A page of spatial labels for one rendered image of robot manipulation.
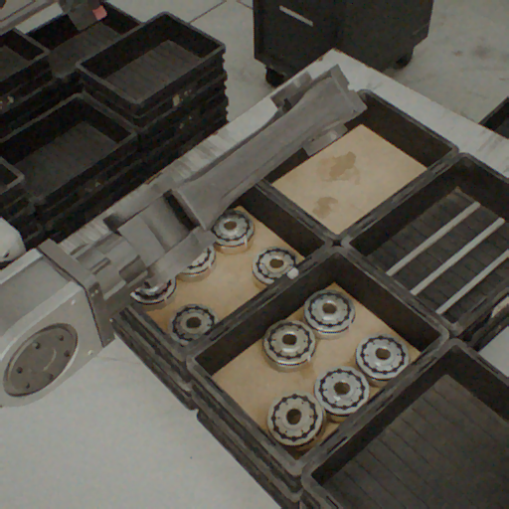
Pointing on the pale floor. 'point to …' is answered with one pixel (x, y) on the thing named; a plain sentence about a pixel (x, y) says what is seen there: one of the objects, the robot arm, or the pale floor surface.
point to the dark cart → (336, 32)
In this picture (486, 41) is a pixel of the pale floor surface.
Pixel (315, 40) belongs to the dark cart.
